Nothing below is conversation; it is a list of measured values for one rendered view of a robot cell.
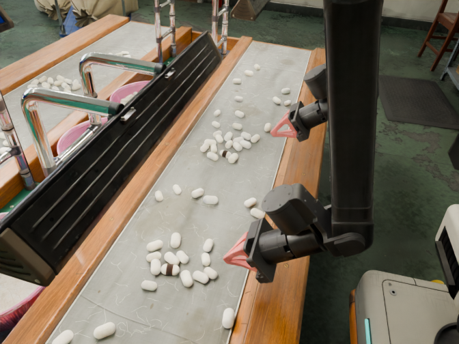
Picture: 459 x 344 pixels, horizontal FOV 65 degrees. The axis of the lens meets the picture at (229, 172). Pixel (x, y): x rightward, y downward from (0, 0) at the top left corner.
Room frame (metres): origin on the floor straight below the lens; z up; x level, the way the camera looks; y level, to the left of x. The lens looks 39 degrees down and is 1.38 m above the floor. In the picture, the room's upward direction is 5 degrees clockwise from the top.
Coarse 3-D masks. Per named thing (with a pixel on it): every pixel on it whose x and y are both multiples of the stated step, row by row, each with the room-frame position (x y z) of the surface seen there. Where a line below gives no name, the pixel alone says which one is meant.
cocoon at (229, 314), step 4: (228, 308) 0.35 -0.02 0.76; (224, 312) 0.35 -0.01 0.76; (228, 312) 0.34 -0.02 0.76; (232, 312) 0.35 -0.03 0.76; (224, 316) 0.34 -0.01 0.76; (228, 316) 0.34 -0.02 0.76; (232, 316) 0.34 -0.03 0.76; (224, 320) 0.33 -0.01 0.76; (228, 320) 0.33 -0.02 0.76; (232, 320) 0.33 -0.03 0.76; (224, 324) 0.32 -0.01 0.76; (228, 324) 0.32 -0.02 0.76; (232, 324) 0.32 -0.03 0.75
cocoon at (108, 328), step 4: (104, 324) 0.30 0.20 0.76; (108, 324) 0.30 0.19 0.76; (112, 324) 0.30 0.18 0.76; (96, 328) 0.29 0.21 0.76; (100, 328) 0.29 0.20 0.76; (104, 328) 0.29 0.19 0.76; (108, 328) 0.30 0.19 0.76; (112, 328) 0.30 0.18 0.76; (96, 332) 0.29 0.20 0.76; (100, 332) 0.29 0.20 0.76; (104, 332) 0.29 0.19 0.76; (108, 332) 0.29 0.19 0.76; (112, 332) 0.29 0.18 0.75; (96, 336) 0.28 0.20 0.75; (100, 336) 0.28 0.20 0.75; (104, 336) 0.29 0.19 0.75
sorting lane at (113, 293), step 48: (288, 48) 1.77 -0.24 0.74; (240, 96) 1.23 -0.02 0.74; (288, 96) 1.26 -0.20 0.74; (192, 144) 0.89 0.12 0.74; (240, 192) 0.69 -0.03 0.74; (144, 240) 0.51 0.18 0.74; (192, 240) 0.52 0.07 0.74; (96, 288) 0.38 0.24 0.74; (192, 288) 0.40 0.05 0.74; (240, 288) 0.41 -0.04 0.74; (144, 336) 0.30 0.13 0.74; (192, 336) 0.30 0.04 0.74
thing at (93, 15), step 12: (72, 0) 3.53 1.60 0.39; (84, 0) 3.48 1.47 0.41; (96, 0) 3.48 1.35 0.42; (108, 0) 3.49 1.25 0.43; (120, 0) 3.56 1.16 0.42; (132, 0) 3.78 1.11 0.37; (84, 12) 3.38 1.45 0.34; (96, 12) 3.44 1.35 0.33; (108, 12) 3.47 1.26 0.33; (120, 12) 3.55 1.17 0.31; (132, 12) 3.82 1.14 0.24; (84, 24) 3.35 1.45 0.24
